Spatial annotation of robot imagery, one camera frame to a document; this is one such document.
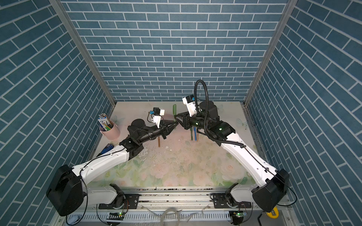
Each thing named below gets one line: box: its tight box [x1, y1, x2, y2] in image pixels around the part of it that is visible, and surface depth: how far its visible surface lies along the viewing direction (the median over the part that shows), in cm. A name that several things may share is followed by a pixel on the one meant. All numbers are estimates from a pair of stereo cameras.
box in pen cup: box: [97, 113, 113, 131], surface depth 90 cm
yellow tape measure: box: [265, 205, 280, 219], surface depth 71 cm
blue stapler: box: [96, 143, 115, 158], surface depth 93 cm
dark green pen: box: [172, 104, 177, 122], surface depth 68 cm
